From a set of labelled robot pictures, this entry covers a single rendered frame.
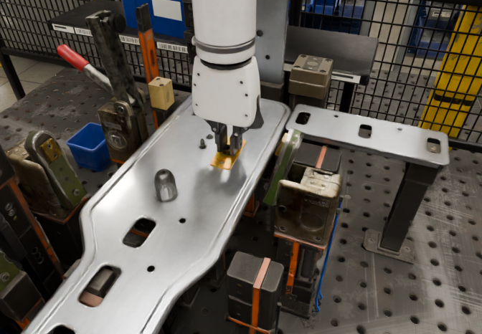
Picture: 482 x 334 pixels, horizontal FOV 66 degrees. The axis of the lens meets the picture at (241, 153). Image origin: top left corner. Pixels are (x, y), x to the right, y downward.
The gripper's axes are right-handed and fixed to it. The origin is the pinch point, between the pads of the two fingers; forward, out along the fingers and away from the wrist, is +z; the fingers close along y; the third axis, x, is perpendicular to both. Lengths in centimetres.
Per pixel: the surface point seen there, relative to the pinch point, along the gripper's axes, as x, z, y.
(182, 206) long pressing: -14.0, 2.8, -1.6
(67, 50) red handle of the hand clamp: -0.5, -11.6, -29.6
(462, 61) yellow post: 58, 5, 41
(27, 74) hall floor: 142, 102, -237
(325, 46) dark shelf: 43.8, -0.1, 7.9
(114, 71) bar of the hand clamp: -1.9, -10.2, -19.2
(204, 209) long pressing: -13.5, 2.8, 1.8
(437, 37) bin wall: 193, 49, 51
